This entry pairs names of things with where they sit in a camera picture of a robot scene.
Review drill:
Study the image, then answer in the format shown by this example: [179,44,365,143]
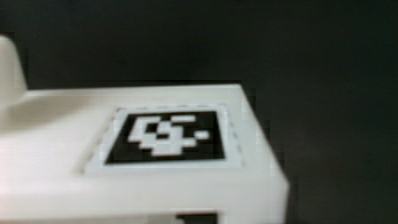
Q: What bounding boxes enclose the white drawer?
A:
[0,35,289,224]

